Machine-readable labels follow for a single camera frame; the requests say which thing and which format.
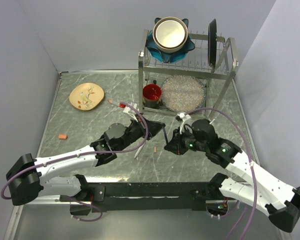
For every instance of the blue petal-shaped bowl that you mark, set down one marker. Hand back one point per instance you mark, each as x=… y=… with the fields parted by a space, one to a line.
x=169 y=57

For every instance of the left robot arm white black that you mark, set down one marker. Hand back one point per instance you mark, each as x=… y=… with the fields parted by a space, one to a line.
x=31 y=177

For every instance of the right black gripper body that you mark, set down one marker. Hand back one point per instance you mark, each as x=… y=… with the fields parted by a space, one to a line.
x=184 y=141

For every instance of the speckled grey plate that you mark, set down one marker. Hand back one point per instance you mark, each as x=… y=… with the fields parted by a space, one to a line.
x=181 y=93

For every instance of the cream bowl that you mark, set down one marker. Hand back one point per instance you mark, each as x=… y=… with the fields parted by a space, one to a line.
x=170 y=33

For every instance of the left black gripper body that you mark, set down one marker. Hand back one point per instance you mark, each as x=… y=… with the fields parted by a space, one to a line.
x=135 y=134

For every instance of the grey marker orange tip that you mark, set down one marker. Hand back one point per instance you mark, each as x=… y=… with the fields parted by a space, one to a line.
x=113 y=102

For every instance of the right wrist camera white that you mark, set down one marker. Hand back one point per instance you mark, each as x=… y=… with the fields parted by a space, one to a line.
x=182 y=117

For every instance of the large orange marker cap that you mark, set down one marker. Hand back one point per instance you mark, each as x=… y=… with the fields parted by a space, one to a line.
x=62 y=136

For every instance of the white green-tipped highlighter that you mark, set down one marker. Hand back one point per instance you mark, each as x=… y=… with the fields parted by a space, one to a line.
x=138 y=152

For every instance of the black plate upright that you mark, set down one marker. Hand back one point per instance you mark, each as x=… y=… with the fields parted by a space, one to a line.
x=212 y=43

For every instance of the red black mug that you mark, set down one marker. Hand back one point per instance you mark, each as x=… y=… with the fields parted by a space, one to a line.
x=151 y=95

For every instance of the steel dish rack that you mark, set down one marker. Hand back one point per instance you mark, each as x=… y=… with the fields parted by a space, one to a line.
x=195 y=64

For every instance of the yellow bird-pattern plate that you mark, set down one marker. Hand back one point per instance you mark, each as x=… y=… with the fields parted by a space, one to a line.
x=86 y=96

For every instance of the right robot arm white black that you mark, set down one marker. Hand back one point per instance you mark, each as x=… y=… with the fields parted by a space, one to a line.
x=279 y=201

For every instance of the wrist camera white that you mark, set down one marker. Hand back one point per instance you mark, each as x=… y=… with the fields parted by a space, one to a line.
x=182 y=117
x=130 y=112

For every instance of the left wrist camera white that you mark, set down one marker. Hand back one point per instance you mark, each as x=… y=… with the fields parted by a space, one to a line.
x=130 y=112

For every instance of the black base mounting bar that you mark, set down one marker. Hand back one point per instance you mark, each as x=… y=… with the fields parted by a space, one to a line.
x=128 y=196

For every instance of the dark blue pen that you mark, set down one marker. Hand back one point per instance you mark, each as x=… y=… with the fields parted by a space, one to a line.
x=165 y=135

